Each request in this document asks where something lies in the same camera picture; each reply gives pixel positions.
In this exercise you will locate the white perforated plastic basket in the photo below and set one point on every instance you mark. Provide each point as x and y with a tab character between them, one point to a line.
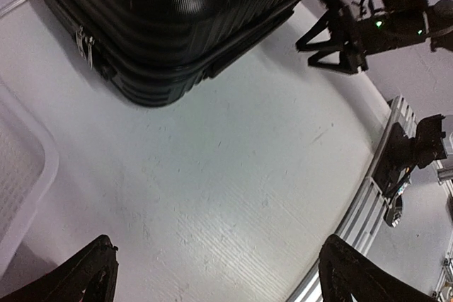
29	164

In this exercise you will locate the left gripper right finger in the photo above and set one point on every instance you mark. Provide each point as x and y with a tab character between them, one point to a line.
347	275

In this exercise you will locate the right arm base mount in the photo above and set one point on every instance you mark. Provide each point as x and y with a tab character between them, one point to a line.
402	154

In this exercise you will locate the aluminium front rail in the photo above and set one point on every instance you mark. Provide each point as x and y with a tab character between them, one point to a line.
364	217

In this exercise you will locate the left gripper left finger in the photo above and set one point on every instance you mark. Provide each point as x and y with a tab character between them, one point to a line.
89	275

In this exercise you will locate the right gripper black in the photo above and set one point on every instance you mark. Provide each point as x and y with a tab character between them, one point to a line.
382	29

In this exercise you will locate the black ribbed hard suitcase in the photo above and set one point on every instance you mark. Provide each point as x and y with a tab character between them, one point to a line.
155	51

